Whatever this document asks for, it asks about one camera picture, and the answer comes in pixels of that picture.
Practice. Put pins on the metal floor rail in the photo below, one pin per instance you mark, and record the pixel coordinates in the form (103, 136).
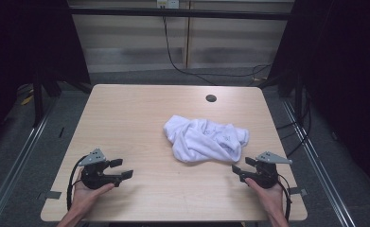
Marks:
(321, 170)
(14, 170)

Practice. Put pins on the dark curtain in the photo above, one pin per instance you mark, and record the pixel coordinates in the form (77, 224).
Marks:
(346, 63)
(25, 41)

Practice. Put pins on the black horizontal bar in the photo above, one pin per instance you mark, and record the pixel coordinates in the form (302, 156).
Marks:
(179, 13)

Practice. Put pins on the person's left hand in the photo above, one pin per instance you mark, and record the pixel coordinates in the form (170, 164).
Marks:
(84, 197)

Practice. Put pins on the small black tape strip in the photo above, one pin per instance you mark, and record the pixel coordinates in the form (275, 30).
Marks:
(61, 132)

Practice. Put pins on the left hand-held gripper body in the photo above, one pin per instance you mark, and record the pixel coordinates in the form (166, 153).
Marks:
(94, 178)

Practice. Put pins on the white cloth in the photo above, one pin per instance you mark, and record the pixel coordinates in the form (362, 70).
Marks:
(201, 138)

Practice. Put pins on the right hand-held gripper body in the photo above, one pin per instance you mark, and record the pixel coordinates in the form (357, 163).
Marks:
(266, 176)

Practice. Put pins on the person's right hand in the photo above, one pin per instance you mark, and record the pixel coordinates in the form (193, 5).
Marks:
(272, 200)

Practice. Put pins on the yellow object on floor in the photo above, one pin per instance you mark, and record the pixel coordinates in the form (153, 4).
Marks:
(26, 100)

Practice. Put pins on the black metal stand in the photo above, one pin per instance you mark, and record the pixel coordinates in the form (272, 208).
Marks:
(38, 101)

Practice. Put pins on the white wall power outlet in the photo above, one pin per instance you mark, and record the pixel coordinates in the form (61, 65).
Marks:
(168, 3)

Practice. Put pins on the grey tape piece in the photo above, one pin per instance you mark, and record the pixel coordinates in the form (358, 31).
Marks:
(297, 191)
(53, 195)

